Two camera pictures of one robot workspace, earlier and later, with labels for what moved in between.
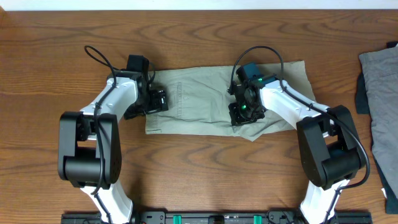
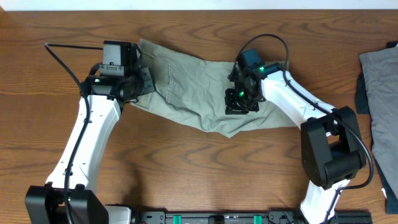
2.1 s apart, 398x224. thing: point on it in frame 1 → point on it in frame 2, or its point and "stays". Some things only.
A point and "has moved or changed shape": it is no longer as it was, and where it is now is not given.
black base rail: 237,216 stays
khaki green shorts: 199,104 has moved or changed shape
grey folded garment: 380,68 stays
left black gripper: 156,106 → 145,73
